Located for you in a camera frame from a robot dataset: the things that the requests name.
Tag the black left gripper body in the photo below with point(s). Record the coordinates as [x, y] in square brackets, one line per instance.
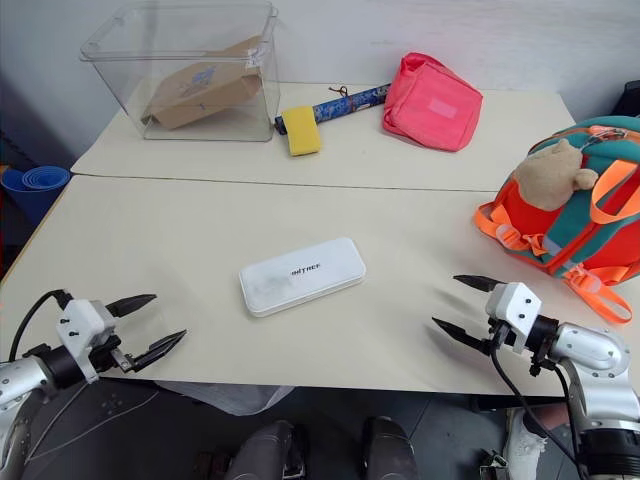
[109, 352]

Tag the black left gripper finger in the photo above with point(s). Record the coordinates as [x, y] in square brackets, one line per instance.
[157, 349]
[131, 303]

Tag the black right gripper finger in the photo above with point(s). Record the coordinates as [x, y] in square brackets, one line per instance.
[462, 336]
[477, 283]

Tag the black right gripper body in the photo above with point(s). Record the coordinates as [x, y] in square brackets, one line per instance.
[500, 334]

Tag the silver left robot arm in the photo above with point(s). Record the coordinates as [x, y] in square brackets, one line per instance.
[22, 380]

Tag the orange teal bear backpack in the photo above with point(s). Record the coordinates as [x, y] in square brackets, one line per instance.
[600, 240]

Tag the white rectangular case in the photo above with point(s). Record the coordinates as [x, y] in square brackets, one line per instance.
[300, 277]

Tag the clear plastic sheet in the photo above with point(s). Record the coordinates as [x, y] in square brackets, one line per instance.
[225, 397]

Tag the large grey rounded shape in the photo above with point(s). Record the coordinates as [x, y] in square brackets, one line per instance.
[95, 435]

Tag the dark rounded shape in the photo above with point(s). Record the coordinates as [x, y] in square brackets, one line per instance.
[265, 452]
[390, 450]

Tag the blue rolled mat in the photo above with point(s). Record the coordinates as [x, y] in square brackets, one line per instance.
[35, 187]

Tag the pink fabric pouch bag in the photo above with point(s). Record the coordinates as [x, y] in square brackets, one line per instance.
[430, 112]

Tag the brown paper bag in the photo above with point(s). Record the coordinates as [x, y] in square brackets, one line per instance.
[200, 95]

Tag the blue patterned rolled tube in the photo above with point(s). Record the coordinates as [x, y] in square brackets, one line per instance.
[345, 104]

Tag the yellow sponge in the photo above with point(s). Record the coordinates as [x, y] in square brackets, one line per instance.
[301, 132]

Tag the clear plastic storage bin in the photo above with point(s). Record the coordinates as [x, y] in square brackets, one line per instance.
[120, 70]

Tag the black object at table edge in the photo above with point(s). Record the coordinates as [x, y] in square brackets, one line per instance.
[627, 100]

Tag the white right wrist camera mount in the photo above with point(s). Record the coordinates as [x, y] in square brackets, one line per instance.
[515, 307]

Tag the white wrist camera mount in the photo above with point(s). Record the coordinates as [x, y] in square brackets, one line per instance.
[515, 307]
[82, 325]

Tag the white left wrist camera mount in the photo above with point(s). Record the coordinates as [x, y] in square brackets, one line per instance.
[82, 325]

